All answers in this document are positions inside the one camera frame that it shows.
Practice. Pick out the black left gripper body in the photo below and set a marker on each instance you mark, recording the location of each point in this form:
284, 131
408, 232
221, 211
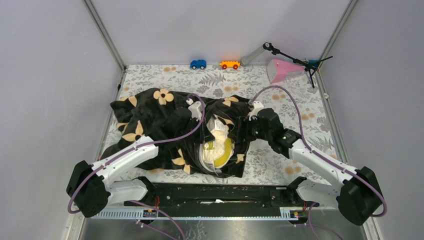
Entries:
179, 131

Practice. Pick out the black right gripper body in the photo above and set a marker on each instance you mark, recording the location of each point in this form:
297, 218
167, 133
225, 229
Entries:
255, 131

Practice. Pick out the black floral plush pillowcase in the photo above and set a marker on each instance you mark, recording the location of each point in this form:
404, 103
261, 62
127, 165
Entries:
154, 104

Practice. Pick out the white quilted pillow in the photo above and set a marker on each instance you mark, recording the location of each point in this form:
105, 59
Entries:
218, 135

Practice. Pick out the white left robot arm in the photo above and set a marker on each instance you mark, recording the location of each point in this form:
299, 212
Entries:
94, 186

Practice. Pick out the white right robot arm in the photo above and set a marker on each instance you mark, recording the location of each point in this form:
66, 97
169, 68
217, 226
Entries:
354, 192

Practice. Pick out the yellow patch on pillow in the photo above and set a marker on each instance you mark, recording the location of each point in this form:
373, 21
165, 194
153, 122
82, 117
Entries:
215, 154

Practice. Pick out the white care label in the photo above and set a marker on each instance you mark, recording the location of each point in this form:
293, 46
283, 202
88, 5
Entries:
219, 126

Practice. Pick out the floral patterned table mat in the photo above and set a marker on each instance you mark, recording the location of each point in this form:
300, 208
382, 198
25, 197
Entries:
299, 106

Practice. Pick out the pink and white iron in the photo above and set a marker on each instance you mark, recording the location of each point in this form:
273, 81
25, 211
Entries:
277, 70

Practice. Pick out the orange toy car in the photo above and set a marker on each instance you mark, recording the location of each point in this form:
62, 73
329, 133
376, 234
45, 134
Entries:
229, 65

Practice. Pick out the grey metal cylinder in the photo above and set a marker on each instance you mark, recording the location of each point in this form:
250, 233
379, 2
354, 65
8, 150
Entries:
245, 60

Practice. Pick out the blue toy car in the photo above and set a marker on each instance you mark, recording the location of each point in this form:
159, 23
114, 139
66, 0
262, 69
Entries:
198, 64

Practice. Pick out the black tripod stand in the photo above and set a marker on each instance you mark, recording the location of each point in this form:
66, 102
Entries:
310, 66

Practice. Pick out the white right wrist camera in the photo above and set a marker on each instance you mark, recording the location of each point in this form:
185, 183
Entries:
255, 108

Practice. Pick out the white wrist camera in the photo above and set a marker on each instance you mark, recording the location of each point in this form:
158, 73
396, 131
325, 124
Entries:
255, 108
195, 108

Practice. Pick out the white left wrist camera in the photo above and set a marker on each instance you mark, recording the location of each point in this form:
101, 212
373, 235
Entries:
195, 108

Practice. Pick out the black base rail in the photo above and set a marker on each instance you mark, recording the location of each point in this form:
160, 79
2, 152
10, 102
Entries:
223, 201

